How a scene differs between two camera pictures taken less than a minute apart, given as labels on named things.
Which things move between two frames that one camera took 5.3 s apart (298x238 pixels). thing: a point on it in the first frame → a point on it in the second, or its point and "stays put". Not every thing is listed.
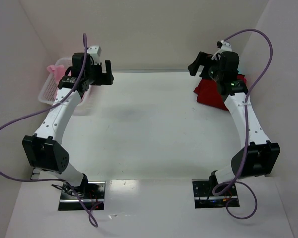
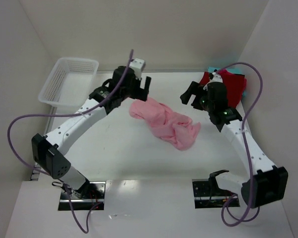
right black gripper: x=204 y=66 → x=196 y=96
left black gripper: x=102 y=77 → x=139 y=90
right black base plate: x=204 y=198 stays put
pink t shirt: x=58 y=71 → x=178 y=130
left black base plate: x=93 y=197 stays put
